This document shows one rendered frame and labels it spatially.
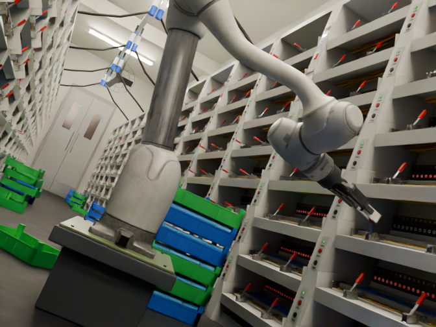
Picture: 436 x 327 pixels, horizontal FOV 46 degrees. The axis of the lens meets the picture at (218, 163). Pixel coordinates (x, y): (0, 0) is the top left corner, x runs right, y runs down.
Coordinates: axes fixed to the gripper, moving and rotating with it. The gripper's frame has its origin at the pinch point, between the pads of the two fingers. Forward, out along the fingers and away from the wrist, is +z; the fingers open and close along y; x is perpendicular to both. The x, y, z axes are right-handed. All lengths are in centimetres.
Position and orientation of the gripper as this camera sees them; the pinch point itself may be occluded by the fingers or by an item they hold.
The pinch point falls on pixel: (368, 212)
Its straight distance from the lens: 165.2
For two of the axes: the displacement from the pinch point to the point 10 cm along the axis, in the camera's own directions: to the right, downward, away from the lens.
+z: 7.4, 6.3, 2.5
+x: 5.9, -7.8, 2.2
